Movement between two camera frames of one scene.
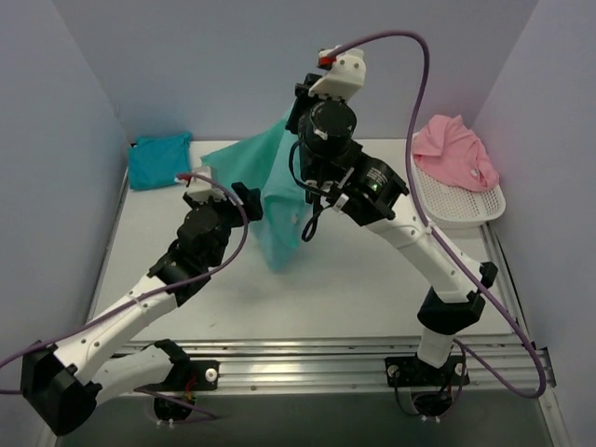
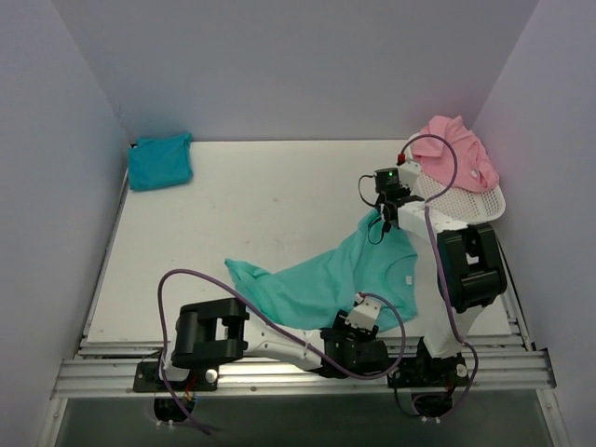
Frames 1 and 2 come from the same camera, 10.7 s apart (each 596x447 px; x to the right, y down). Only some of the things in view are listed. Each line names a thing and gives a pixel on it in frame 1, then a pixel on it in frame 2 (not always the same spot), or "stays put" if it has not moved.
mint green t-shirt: (271, 166) to (373, 261)
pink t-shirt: (452, 155) stays put
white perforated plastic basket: (451, 207) stays put
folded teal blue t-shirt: (156, 159) stays put
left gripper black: (237, 205) to (372, 350)
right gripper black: (300, 100) to (382, 210)
